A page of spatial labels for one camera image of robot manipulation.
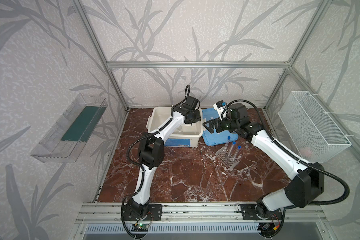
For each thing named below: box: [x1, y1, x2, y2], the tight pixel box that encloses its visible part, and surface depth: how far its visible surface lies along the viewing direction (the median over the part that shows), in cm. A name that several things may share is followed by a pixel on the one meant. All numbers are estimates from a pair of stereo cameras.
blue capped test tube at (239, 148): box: [232, 145, 242, 162], surface depth 87 cm
